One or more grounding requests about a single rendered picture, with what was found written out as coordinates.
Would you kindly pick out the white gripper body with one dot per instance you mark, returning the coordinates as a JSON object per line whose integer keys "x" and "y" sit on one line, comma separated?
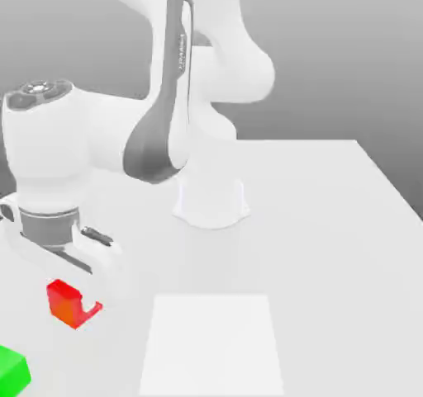
{"x": 99, "y": 258}

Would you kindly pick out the small red cube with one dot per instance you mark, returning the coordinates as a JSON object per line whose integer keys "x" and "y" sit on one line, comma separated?
{"x": 63, "y": 304}

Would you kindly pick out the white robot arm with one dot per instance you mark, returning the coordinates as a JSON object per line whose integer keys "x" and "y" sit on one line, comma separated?
{"x": 49, "y": 146}

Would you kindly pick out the small green cube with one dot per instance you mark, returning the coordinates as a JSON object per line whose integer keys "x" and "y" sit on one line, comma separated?
{"x": 12, "y": 370}

